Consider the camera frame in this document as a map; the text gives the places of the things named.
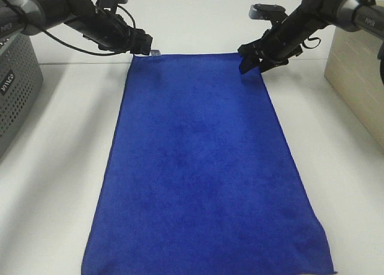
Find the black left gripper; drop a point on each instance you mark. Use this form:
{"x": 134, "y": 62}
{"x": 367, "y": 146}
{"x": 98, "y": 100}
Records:
{"x": 111, "y": 33}

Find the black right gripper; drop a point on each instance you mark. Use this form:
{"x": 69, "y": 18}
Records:
{"x": 274, "y": 48}

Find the blue microfibre towel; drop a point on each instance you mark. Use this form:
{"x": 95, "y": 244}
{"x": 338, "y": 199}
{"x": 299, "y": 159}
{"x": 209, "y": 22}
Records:
{"x": 200, "y": 178}

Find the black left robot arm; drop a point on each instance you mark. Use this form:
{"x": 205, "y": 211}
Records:
{"x": 31, "y": 17}

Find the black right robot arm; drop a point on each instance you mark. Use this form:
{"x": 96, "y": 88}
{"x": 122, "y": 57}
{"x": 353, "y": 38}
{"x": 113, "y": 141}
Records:
{"x": 349, "y": 15}

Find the grey perforated plastic basket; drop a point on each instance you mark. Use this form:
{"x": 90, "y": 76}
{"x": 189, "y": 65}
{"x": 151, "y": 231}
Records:
{"x": 21, "y": 81}

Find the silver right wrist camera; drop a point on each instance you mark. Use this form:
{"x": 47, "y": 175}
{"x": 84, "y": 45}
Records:
{"x": 268, "y": 12}

